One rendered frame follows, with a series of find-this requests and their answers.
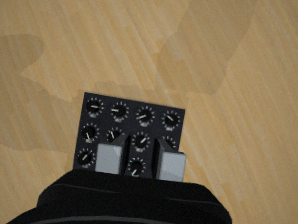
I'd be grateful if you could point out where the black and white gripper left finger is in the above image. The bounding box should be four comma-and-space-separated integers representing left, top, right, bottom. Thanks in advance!
95, 134, 131, 175

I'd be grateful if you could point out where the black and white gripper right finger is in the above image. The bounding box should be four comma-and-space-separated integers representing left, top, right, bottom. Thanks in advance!
151, 138, 187, 182

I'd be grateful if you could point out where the black knob box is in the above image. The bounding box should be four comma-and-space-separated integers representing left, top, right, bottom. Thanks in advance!
72, 92, 186, 179

